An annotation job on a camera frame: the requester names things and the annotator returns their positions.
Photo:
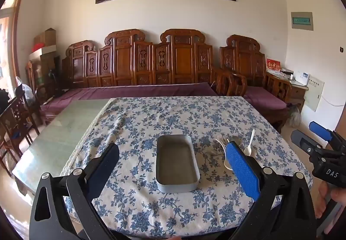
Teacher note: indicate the long carved wooden sofa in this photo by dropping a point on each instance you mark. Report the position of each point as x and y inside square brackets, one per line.
[124, 61]

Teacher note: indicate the white wall panel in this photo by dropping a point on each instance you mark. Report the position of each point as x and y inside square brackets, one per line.
[315, 94]

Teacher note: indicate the white plastic fork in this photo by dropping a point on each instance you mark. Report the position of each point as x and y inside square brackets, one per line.
[220, 141]

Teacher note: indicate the grey fluffy duster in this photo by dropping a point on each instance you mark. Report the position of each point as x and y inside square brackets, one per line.
[294, 117]

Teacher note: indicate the brown cardboard box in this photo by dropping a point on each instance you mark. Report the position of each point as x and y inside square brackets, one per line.
[47, 38]

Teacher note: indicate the dark wooden cabinet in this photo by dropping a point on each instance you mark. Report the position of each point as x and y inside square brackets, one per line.
[48, 72]

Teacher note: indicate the wooden dining chair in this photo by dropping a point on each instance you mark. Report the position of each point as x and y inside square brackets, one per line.
[16, 121]

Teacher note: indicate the green wall box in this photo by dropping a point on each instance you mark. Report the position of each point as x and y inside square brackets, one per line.
[302, 21]

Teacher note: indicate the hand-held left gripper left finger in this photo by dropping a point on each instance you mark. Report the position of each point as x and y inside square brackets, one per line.
[106, 164]

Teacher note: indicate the white plastic spoon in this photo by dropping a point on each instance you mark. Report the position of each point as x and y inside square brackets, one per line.
[247, 150]

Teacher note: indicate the clear plastic bag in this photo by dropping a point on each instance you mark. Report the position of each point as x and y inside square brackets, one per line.
[25, 90]

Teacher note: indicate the dark cloth pile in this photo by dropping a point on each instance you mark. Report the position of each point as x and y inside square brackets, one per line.
[4, 98]

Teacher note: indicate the person's right hand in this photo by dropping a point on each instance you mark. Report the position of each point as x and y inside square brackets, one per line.
[336, 196]

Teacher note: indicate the carved wooden armchair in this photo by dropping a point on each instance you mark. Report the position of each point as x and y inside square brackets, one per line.
[243, 59]

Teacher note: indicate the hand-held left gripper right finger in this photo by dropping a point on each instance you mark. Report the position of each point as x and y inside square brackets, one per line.
[242, 172]

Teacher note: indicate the white device box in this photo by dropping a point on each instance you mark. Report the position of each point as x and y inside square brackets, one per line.
[302, 77]

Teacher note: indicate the wooden side table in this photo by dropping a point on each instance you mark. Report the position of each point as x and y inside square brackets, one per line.
[297, 94]

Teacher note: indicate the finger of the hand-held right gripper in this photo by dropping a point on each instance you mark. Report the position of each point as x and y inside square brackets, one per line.
[320, 131]
[302, 140]

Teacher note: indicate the red box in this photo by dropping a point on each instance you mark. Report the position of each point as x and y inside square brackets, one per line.
[273, 65]

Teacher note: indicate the blue floral tablecloth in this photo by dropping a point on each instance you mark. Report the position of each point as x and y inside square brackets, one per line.
[162, 115]

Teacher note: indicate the white flat box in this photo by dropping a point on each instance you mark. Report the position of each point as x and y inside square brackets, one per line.
[43, 53]

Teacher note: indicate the purple armchair cushion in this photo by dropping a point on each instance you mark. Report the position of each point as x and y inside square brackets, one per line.
[265, 96]

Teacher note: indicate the wooden door frame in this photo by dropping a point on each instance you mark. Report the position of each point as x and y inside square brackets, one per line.
[16, 29]

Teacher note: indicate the grey metal tray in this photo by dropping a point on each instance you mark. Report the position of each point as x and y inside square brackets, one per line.
[175, 161]

